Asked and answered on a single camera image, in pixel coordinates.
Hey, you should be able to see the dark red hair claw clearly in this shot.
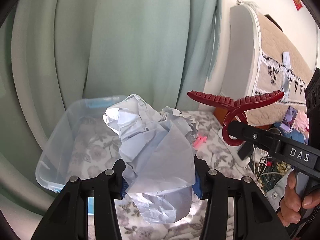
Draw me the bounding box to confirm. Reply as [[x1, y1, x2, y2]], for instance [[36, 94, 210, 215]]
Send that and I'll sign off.
[[187, 90, 284, 146]]

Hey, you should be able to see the pink hair roller clip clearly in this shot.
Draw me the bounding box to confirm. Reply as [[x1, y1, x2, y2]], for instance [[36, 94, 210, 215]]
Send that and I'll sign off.
[[193, 135, 207, 149]]

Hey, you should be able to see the white paper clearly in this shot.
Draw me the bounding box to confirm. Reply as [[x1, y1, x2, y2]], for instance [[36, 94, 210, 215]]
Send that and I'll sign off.
[[103, 94, 199, 224]]

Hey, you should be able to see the person's right hand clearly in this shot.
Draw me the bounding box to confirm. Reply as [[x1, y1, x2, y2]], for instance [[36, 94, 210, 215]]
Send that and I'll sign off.
[[277, 171, 320, 227]]

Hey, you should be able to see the white chair with beige cover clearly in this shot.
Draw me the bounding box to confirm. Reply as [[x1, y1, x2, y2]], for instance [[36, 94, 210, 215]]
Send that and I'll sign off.
[[220, 1, 313, 126]]

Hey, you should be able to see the clear plastic storage bin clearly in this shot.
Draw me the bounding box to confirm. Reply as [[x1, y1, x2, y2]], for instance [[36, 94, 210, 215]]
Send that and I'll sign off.
[[35, 95, 125, 192]]

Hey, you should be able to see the floral grey white blanket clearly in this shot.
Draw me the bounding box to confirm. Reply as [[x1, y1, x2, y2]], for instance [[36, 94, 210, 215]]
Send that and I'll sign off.
[[67, 111, 254, 239]]

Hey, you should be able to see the mint green curtain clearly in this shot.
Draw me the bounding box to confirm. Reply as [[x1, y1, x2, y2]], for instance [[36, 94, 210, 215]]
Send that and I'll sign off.
[[0, 0, 224, 140]]

